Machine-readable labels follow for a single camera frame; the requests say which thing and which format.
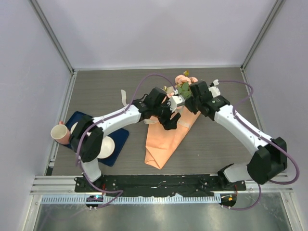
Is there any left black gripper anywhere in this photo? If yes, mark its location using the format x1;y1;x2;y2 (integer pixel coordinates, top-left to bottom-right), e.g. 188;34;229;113
152;98;180;130

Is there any kraft wrapping paper sheet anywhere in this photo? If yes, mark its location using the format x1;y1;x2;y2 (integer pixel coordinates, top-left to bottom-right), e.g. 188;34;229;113
144;106;200;169

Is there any cream ribbon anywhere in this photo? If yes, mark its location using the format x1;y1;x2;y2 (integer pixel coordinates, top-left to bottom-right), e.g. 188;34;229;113
121;90;192;129

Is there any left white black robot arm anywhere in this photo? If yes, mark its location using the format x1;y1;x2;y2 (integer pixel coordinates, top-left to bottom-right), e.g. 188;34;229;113
69;87;185;192

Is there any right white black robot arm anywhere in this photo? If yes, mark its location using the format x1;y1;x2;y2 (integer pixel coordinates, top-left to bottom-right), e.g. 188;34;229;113
185;81;287;190

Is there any dark blue tray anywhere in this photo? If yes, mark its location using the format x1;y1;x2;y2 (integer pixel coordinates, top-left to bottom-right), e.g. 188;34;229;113
65;111;129;167

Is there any white bowl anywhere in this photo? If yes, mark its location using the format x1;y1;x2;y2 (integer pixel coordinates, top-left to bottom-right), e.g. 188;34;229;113
97;136;115;159

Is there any brown rimmed cream bowl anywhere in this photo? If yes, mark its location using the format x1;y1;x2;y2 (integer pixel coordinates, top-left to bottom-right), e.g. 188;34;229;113
69;122;78;140

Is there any pink cup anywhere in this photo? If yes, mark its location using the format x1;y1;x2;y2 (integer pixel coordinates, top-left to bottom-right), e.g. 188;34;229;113
51;121;70;145

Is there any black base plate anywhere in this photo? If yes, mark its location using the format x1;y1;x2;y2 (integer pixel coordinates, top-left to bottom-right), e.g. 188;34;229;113
74;174;247;197

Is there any slotted white cable duct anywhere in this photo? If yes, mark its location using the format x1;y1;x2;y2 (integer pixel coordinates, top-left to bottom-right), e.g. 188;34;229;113
41;194;221;205

